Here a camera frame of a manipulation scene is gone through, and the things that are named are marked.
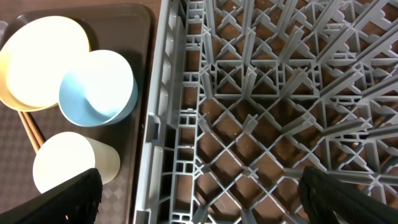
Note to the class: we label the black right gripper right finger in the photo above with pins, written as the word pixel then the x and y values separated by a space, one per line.
pixel 323 197

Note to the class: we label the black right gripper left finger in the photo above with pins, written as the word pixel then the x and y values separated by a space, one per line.
pixel 74 201

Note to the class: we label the cream white cup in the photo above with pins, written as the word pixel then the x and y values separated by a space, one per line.
pixel 67 154

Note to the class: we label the light blue bowl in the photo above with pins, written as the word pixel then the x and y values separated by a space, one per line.
pixel 100 89

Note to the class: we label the grey plastic dishwasher rack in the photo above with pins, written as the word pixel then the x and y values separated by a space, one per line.
pixel 246 94

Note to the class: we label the yellow plate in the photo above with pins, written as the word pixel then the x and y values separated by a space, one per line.
pixel 35 59

